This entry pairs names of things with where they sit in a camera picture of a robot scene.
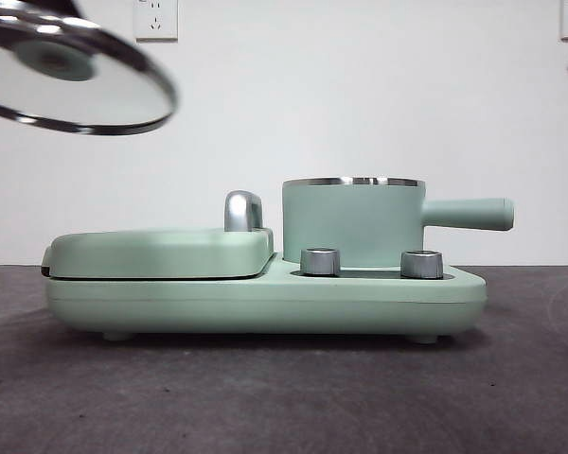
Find glass pot lid green knob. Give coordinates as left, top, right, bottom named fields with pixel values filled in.
left=0, top=8, right=180, bottom=137

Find silver control knob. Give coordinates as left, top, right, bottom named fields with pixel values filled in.
left=399, top=249, right=445, bottom=280
left=300, top=246, right=343, bottom=276

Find mint green hinged griddle cover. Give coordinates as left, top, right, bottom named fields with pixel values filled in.
left=40, top=225, right=276, bottom=281

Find mint green breakfast machine base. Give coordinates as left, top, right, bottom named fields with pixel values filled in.
left=44, top=251, right=488, bottom=343

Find chrome griddle cover handle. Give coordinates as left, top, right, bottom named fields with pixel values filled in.
left=223, top=189, right=267, bottom=234

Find mint green pot with handle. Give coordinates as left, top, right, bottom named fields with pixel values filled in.
left=281, top=175, right=516, bottom=265

